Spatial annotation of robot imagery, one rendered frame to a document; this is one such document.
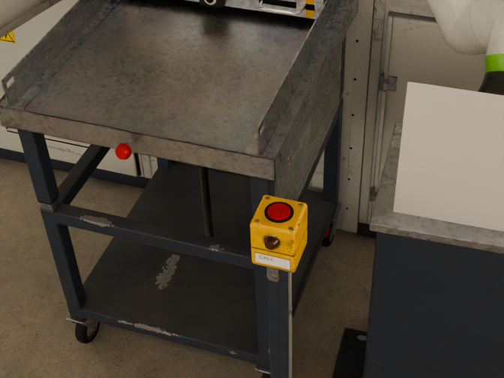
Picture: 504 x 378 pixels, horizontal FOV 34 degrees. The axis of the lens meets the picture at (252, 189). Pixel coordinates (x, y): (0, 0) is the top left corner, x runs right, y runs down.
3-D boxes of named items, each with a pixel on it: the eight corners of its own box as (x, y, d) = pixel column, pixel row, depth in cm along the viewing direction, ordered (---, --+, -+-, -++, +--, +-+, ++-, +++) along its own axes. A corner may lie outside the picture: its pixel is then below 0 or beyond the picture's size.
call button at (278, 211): (286, 226, 139) (286, 220, 138) (264, 222, 140) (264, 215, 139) (293, 211, 142) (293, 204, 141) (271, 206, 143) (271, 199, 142)
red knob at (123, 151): (128, 163, 167) (127, 151, 164) (114, 160, 167) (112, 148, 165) (138, 149, 170) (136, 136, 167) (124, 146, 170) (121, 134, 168)
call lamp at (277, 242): (279, 256, 139) (279, 241, 137) (259, 251, 140) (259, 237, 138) (281, 250, 140) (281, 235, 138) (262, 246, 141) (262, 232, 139)
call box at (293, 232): (294, 274, 143) (294, 232, 136) (250, 264, 145) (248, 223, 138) (307, 242, 149) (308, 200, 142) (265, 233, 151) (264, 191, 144)
